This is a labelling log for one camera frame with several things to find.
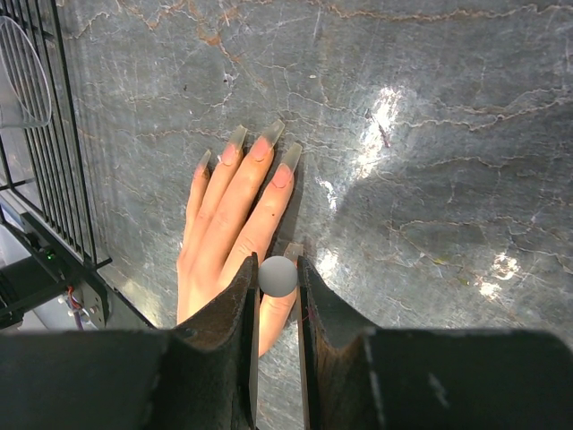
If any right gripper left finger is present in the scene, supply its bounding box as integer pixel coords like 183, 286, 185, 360
1, 256, 259, 429

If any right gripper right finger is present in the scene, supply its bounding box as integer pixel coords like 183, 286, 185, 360
297, 258, 572, 429

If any white nail polish cap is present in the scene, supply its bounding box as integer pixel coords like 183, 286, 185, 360
258, 255, 298, 297

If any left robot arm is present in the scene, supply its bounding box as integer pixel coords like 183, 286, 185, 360
1, 211, 110, 329

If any mannequin hand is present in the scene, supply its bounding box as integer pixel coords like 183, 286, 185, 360
176, 118, 304, 358

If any clear glass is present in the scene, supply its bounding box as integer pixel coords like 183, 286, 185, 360
1, 16, 52, 129

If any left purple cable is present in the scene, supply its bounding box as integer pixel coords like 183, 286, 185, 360
66, 286, 86, 331

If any black wire rack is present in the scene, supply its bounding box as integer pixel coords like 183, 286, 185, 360
1, 0, 111, 269

